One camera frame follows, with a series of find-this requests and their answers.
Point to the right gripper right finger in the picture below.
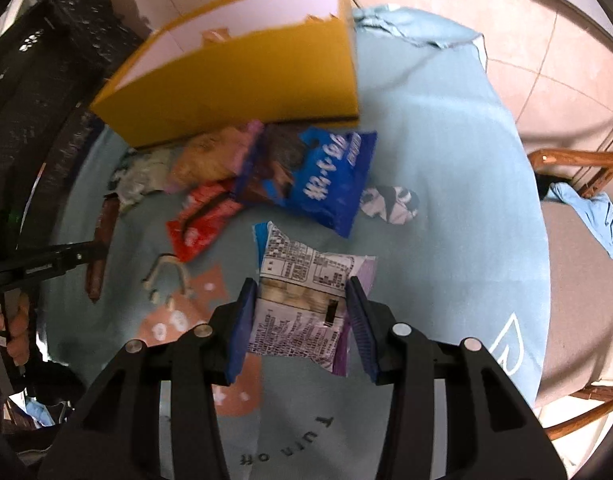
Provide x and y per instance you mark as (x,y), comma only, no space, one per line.
(394,353)

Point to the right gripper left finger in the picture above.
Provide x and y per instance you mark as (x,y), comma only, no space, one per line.
(210,354)

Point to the purple white snack packet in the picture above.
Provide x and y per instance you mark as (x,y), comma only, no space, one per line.
(301,306)

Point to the brown chocolate bar wrapper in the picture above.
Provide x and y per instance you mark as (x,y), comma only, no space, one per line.
(106,223)

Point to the red small snack packet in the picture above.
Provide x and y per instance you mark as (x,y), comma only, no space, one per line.
(207,210)

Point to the pale green snack bag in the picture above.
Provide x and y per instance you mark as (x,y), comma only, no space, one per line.
(139,174)

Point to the blue snack bag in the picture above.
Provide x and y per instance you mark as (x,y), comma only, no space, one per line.
(309,171)

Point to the pink cookie snack pack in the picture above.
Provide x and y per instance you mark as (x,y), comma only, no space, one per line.
(213,156)

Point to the person's left hand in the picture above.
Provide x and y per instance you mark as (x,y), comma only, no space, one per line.
(18,346)

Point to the light blue tablecloth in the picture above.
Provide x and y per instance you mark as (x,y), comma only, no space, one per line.
(471,262)

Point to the wooden armchair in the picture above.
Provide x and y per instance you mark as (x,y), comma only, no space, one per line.
(580,337)

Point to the dark carved wooden furniture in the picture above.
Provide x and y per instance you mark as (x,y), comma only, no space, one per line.
(54,59)

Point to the blue cloth on chair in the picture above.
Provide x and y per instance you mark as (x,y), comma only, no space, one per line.
(595,212)

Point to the yellow cardboard box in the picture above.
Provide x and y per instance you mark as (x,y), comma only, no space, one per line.
(232,61)

